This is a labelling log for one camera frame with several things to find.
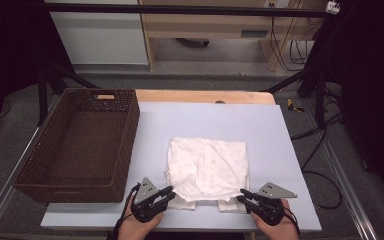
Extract black metal stand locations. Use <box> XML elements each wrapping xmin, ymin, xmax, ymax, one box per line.
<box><xmin>261</xmin><ymin>13</ymin><xmax>344</xmax><ymax>129</ymax></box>
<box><xmin>36</xmin><ymin>61</ymin><xmax>99</xmax><ymax>126</ymax></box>

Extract white baby romper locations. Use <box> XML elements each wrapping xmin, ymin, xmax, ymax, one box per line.
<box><xmin>164</xmin><ymin>137</ymin><xmax>250</xmax><ymax>214</ymax></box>

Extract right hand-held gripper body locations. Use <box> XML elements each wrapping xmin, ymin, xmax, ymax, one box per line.
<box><xmin>253</xmin><ymin>181</ymin><xmax>298</xmax><ymax>226</ymax></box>

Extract black horizontal metal bar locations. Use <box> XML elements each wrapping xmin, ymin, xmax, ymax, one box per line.
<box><xmin>44</xmin><ymin>2</ymin><xmax>328</xmax><ymax>18</ymax></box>

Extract brown wicker basket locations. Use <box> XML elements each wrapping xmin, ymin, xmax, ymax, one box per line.
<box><xmin>12</xmin><ymin>87</ymin><xmax>141</xmax><ymax>204</ymax></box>

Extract person's left hand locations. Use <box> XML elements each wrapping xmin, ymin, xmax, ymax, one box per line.
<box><xmin>117</xmin><ymin>196</ymin><xmax>165</xmax><ymax>240</ymax></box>

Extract looped black floor cable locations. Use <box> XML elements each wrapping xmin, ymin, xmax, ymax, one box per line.
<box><xmin>300</xmin><ymin>128</ymin><xmax>344</xmax><ymax>211</ymax></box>

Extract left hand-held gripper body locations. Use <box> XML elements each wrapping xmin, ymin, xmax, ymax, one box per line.
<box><xmin>130</xmin><ymin>177</ymin><xmax>168</xmax><ymax>224</ymax></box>

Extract white cabinet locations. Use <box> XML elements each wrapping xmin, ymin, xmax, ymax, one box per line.
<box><xmin>44</xmin><ymin>0</ymin><xmax>149</xmax><ymax>66</ymax></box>

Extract hanging desk cables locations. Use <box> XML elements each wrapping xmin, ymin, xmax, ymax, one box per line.
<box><xmin>269</xmin><ymin>16</ymin><xmax>324</xmax><ymax>73</ymax></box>

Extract right hand-held gripper cable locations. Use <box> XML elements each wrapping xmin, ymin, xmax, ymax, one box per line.
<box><xmin>281</xmin><ymin>206</ymin><xmax>301</xmax><ymax>234</ymax></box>

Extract hand-held gripper cable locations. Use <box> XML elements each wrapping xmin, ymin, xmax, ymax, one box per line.
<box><xmin>113</xmin><ymin>182</ymin><xmax>142</xmax><ymax>240</ymax></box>
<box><xmin>281</xmin><ymin>206</ymin><xmax>301</xmax><ymax>234</ymax></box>

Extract person's dark torso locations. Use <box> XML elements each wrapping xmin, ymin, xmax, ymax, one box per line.
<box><xmin>153</xmin><ymin>232</ymin><xmax>248</xmax><ymax>240</ymax></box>

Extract dark curtain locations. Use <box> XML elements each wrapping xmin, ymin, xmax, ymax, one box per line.
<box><xmin>0</xmin><ymin>0</ymin><xmax>76</xmax><ymax>141</ymax></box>
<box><xmin>326</xmin><ymin>0</ymin><xmax>384</xmax><ymax>211</ymax></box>

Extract wooden desk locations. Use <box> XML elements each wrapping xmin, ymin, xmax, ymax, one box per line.
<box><xmin>138</xmin><ymin>0</ymin><xmax>329</xmax><ymax>73</ymax></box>

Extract person's right hand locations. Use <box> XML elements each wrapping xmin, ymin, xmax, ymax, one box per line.
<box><xmin>250</xmin><ymin>199</ymin><xmax>300</xmax><ymax>240</ymax></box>

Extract left hand-held gripper cable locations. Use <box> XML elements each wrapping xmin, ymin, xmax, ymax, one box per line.
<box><xmin>113</xmin><ymin>182</ymin><xmax>142</xmax><ymax>240</ymax></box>

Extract white power adapter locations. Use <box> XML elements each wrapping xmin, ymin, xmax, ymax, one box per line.
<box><xmin>325</xmin><ymin>0</ymin><xmax>342</xmax><ymax>15</ymax></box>

